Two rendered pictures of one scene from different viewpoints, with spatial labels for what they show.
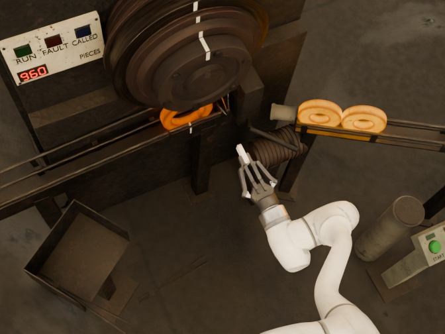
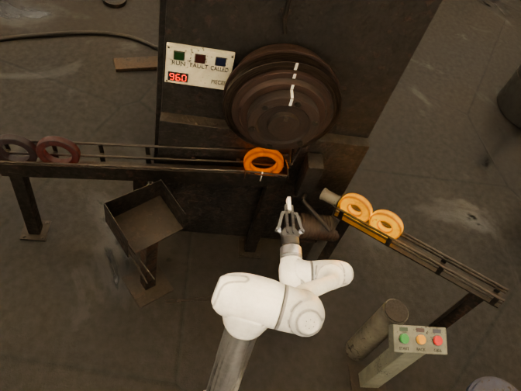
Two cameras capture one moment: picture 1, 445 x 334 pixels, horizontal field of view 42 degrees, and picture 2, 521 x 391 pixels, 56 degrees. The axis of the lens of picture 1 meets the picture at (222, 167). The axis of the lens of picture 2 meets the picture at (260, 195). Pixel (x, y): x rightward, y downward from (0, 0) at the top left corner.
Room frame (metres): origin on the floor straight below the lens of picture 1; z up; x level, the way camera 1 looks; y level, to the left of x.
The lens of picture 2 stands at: (-0.47, -0.36, 2.42)
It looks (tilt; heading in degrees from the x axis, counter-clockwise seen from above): 52 degrees down; 18
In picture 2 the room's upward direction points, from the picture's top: 18 degrees clockwise
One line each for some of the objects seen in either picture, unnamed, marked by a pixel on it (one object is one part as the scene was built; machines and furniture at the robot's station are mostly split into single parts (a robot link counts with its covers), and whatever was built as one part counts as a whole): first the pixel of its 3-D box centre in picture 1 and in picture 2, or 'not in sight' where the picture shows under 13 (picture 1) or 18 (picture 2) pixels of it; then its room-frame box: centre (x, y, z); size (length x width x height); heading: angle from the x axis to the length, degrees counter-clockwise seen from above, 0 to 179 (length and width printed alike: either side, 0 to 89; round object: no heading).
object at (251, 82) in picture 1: (244, 96); (308, 175); (1.09, -0.04, 0.68); 0.11 x 0.08 x 0.24; 34
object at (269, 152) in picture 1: (270, 167); (306, 247); (1.02, -0.20, 0.27); 0.22 x 0.13 x 0.53; 124
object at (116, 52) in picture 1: (188, 48); (281, 104); (0.94, 0.15, 1.11); 0.47 x 0.06 x 0.47; 124
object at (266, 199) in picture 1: (263, 197); (290, 237); (0.70, -0.15, 0.73); 0.09 x 0.08 x 0.07; 35
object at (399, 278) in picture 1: (420, 260); (391, 361); (0.72, -0.82, 0.31); 0.24 x 0.16 x 0.62; 124
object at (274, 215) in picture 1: (273, 217); (291, 253); (0.64, -0.19, 0.72); 0.09 x 0.06 x 0.09; 125
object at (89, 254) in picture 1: (91, 276); (144, 251); (0.42, 0.40, 0.36); 0.26 x 0.20 x 0.72; 159
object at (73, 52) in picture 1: (55, 49); (198, 67); (0.84, 0.49, 1.15); 0.26 x 0.02 x 0.18; 124
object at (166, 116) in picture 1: (186, 111); (263, 162); (0.95, 0.15, 0.75); 0.18 x 0.03 x 0.18; 123
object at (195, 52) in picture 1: (202, 75); (283, 122); (0.86, 0.10, 1.11); 0.28 x 0.06 x 0.28; 124
